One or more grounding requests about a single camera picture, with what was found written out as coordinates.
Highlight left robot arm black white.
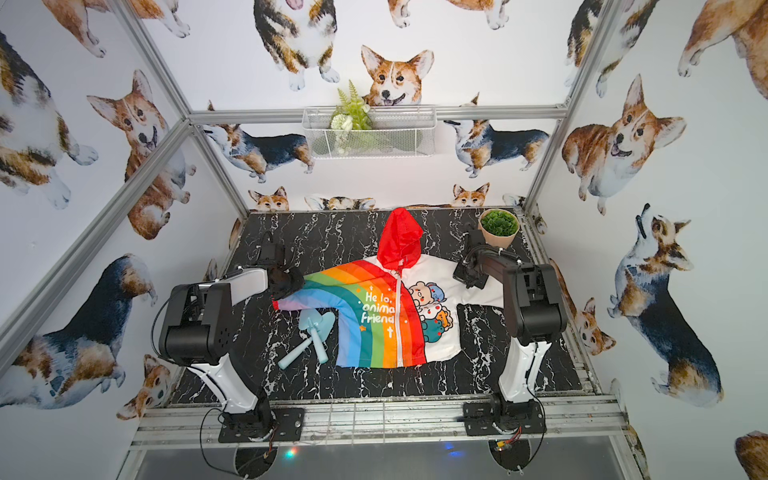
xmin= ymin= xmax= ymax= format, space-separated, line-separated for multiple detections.
xmin=156 ymin=266 xmax=304 ymax=428

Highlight white wire mesh basket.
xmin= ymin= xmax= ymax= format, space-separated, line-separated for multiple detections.
xmin=302 ymin=106 xmax=437 ymax=159

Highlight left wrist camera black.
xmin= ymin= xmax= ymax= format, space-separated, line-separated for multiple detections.
xmin=254 ymin=231 xmax=286 ymax=270

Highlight aluminium frame profile bars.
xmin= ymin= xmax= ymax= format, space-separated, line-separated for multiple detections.
xmin=0 ymin=0 xmax=625 ymax=373

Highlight rainbow red hooded kids jacket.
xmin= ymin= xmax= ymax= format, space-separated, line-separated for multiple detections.
xmin=273 ymin=208 xmax=504 ymax=369

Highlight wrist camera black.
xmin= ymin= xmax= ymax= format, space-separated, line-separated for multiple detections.
xmin=254 ymin=231 xmax=286 ymax=270
xmin=464 ymin=223 xmax=486 ymax=254

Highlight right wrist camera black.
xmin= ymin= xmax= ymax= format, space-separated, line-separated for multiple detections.
xmin=464 ymin=223 xmax=486 ymax=254

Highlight aluminium front mounting rail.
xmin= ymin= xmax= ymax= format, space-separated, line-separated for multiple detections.
xmin=129 ymin=395 xmax=628 ymax=450

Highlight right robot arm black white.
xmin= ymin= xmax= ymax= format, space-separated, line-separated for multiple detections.
xmin=454 ymin=243 xmax=568 ymax=416

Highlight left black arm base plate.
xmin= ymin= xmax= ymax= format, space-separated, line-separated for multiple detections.
xmin=218 ymin=408 xmax=305 ymax=444

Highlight green fern with white flower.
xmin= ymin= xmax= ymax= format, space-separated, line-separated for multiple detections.
xmin=330 ymin=81 xmax=372 ymax=154

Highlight light blue toy shovel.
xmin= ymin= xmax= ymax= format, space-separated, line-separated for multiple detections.
xmin=299 ymin=309 xmax=336 ymax=364

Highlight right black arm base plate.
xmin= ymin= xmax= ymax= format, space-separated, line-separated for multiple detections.
xmin=459 ymin=400 xmax=547 ymax=437

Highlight pink pot with green plant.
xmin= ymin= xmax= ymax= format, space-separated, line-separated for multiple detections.
xmin=478 ymin=209 xmax=520 ymax=249

